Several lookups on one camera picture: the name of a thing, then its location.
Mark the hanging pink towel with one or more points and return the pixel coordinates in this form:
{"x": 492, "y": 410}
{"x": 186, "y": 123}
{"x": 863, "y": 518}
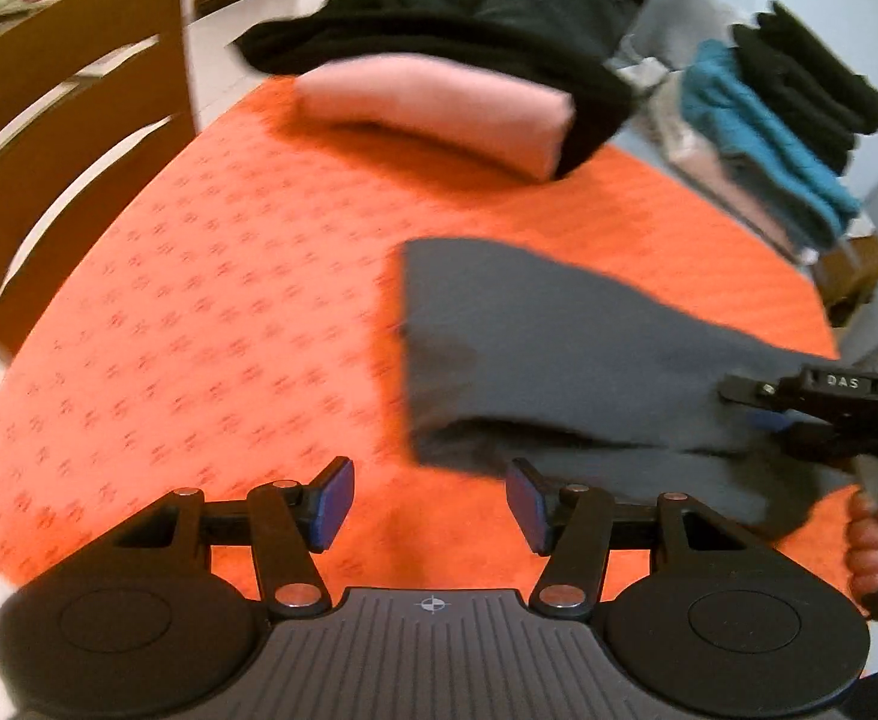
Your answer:
{"x": 716, "y": 181}

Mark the orange patterned tablecloth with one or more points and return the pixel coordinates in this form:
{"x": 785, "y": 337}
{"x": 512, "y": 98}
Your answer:
{"x": 184, "y": 315}

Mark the black folded garment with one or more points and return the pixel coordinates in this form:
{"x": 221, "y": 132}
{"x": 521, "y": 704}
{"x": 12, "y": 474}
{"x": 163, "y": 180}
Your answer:
{"x": 814, "y": 82}

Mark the pink folded garment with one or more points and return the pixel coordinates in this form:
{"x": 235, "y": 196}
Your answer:
{"x": 446, "y": 109}

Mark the hanging teal towel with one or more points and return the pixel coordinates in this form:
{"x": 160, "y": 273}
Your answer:
{"x": 754, "y": 127}

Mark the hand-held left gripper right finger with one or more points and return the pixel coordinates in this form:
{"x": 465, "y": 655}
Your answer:
{"x": 525, "y": 508}

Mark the grey garment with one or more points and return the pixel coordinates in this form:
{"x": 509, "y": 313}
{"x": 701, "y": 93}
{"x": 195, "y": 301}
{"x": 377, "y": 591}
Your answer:
{"x": 559, "y": 352}

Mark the wooden slatted chair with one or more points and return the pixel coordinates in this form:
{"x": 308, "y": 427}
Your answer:
{"x": 71, "y": 37}

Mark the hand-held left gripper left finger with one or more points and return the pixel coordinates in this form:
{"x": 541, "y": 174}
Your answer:
{"x": 337, "y": 501}

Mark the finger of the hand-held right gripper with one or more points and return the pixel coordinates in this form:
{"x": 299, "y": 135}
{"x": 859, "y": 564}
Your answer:
{"x": 750, "y": 390}
{"x": 814, "y": 441}

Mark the pile of black clothes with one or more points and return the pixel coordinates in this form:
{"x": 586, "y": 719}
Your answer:
{"x": 446, "y": 7}

